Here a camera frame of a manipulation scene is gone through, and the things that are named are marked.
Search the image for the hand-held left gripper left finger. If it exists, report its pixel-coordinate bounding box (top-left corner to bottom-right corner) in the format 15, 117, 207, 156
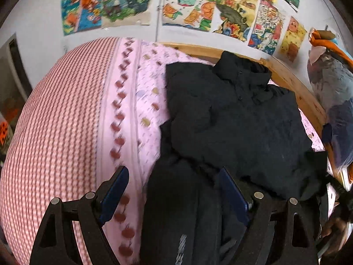
29, 166, 130, 265

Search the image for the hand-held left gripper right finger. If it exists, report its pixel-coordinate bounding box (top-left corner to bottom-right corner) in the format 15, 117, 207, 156
221, 167, 322, 265

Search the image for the black padded jacket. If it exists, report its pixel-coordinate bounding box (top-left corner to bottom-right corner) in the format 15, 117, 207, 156
139, 51, 329, 265

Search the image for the person's right hand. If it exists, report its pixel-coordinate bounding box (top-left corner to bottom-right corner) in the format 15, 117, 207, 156
321, 216, 350, 258

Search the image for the pink patterned quilt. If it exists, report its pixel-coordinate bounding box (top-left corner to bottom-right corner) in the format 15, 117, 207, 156
0, 36, 342, 265

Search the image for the plastic-wrapped grey bedding bundle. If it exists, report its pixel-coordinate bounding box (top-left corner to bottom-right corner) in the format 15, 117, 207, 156
307, 47, 353, 169

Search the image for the orange cloth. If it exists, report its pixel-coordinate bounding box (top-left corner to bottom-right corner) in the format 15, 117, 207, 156
309, 28, 353, 61

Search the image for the yellow bear drawing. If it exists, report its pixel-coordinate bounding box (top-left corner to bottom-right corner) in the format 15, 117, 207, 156
281, 16, 307, 62

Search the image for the colourful town drawing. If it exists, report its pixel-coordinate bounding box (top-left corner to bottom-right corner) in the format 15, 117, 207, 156
248, 0, 287, 56

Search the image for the orange landscape drawing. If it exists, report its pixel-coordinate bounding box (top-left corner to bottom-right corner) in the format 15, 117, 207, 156
212, 0, 260, 42

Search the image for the orange-haired girl drawing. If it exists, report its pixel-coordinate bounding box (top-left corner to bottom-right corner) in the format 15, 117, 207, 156
61, 0, 107, 36

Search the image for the drink cup and oranges drawing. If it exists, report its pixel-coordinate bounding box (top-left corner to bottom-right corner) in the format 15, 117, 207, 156
162, 0, 221, 32

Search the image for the blond child drawing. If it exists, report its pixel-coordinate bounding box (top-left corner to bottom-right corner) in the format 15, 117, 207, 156
101, 0, 153, 28

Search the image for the wooden bed frame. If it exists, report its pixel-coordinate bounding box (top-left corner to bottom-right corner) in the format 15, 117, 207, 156
157, 42, 345, 188

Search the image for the dark wall mirror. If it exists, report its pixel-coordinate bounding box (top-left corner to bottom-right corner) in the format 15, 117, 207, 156
0, 33, 34, 116

